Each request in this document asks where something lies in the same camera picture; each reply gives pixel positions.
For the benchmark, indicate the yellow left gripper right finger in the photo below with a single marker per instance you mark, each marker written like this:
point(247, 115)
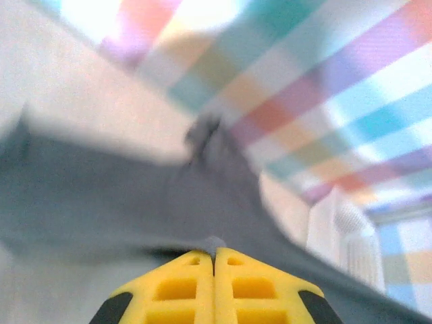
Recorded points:
point(253, 297)

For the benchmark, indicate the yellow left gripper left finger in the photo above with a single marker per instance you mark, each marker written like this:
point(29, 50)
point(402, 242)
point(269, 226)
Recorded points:
point(179, 297)

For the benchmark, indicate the dark grey t-shirt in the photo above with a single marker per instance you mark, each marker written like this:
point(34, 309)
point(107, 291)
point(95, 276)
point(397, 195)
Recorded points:
point(135, 202)

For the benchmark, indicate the white plastic basket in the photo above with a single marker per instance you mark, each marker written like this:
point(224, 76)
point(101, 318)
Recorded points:
point(351, 236)

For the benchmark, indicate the aluminium frame post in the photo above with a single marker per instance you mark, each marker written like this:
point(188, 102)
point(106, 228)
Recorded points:
point(405, 211)

